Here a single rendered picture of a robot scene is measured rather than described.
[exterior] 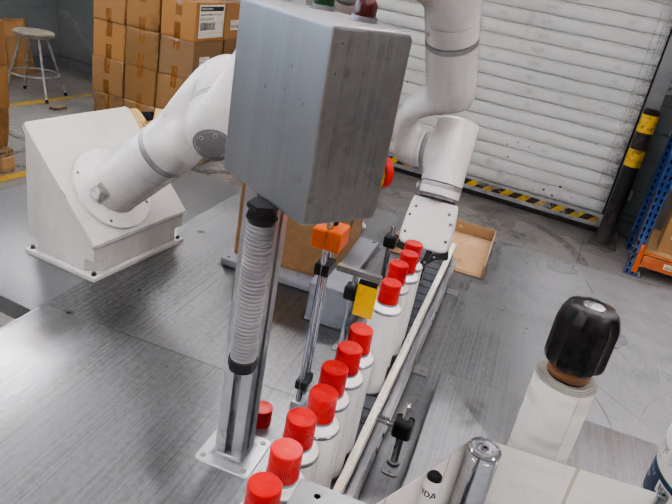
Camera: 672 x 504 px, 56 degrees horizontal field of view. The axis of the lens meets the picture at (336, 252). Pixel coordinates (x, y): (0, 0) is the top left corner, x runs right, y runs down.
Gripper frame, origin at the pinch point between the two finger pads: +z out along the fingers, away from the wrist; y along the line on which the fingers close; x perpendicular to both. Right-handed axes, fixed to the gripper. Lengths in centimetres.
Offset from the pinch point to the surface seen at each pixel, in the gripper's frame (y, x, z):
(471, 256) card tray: 8, 57, -5
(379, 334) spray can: 0.0, -28.0, 9.1
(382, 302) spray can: -0.8, -29.0, 3.9
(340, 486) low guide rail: 3, -48, 26
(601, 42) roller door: 45, 350, -168
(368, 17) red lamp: -4, -68, -27
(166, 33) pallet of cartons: -227, 250, -88
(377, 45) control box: -2, -71, -24
